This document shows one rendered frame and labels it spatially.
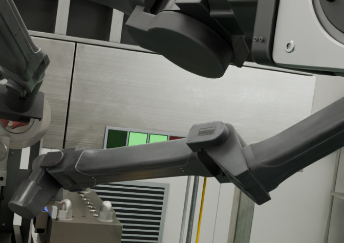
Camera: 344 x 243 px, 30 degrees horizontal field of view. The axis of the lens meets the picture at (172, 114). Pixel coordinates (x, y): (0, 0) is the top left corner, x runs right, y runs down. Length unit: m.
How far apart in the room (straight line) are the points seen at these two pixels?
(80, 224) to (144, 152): 0.40
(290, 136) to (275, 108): 1.02
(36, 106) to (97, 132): 0.50
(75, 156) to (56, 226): 0.27
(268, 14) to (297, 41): 0.03
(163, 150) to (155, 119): 0.76
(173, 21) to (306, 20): 0.14
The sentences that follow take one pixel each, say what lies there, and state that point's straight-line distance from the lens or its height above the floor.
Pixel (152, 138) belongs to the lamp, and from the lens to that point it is 1.84.
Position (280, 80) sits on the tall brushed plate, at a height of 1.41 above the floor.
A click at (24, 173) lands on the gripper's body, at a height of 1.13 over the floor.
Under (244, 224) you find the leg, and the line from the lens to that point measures 2.17.
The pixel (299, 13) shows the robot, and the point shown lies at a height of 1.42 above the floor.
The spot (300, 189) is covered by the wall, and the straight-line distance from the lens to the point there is 4.74.
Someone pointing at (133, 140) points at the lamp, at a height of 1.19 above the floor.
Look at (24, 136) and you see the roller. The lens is 1.45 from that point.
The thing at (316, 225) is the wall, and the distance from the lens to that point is 4.86.
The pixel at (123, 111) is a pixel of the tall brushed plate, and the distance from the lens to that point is 1.82.
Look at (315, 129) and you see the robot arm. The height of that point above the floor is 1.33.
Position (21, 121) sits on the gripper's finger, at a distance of 1.33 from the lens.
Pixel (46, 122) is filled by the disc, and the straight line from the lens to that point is 1.45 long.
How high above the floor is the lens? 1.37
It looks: 3 degrees down
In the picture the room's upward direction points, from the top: 7 degrees clockwise
